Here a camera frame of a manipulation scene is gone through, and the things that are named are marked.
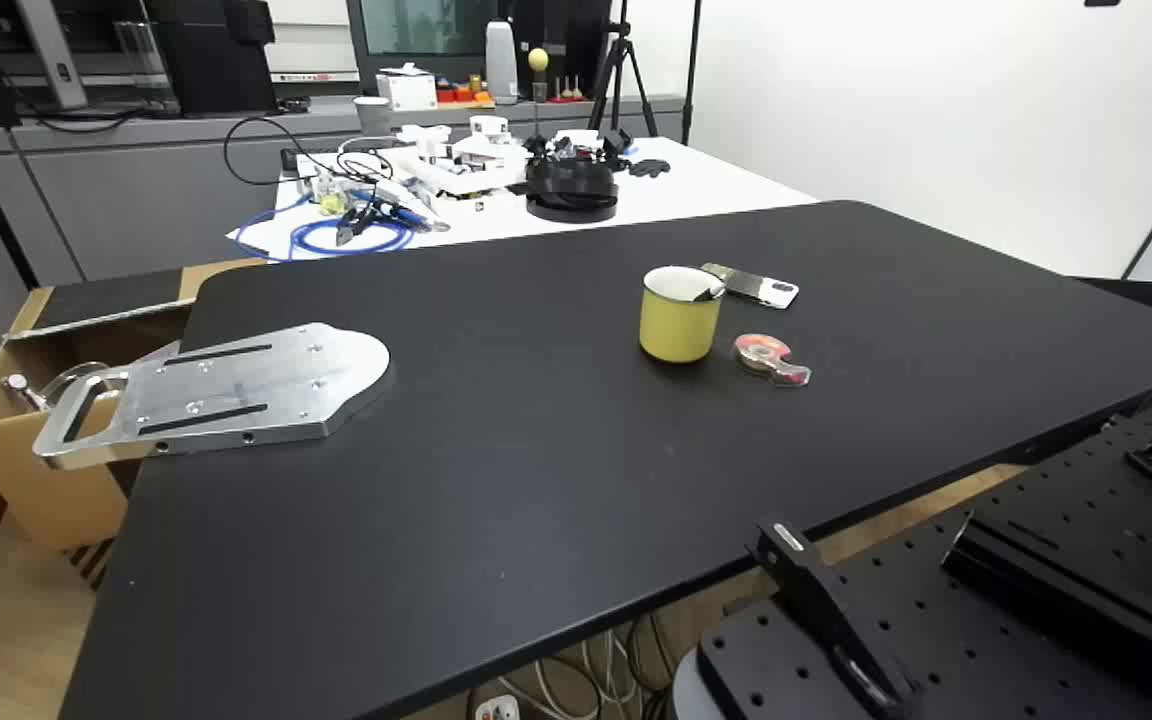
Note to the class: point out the grey long counter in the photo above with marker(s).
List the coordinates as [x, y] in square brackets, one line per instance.
[111, 185]

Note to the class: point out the silver metal mounting plate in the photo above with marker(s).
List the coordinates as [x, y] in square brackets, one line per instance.
[229, 388]

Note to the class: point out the black perforated breadboard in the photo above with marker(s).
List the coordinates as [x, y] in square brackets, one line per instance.
[1000, 643]

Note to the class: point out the yellow cup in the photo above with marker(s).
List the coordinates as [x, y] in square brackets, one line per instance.
[677, 328]

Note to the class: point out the brown cardboard box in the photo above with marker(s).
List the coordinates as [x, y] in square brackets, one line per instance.
[38, 498]

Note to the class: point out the black round helmet device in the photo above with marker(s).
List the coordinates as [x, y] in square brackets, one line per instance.
[571, 183]

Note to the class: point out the black raised rail block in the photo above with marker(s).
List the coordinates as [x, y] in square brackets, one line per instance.
[1111, 554]

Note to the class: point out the white cylinder speaker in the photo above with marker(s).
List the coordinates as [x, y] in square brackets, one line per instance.
[501, 60]

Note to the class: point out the white clutter of electronics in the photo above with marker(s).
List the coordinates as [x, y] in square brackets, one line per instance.
[435, 170]

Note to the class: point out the black camera tripod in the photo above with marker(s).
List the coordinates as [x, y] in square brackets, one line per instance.
[623, 69]

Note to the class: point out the pink tape dispenser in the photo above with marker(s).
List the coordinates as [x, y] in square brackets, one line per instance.
[768, 354]

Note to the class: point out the dark monitor screen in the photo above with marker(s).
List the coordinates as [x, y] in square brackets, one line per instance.
[418, 32]

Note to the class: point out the white side table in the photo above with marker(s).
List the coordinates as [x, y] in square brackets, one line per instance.
[722, 185]

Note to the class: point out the small white box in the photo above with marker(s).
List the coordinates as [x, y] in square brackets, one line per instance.
[407, 86]

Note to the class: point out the black clamp bracket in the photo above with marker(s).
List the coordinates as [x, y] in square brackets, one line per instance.
[827, 610]

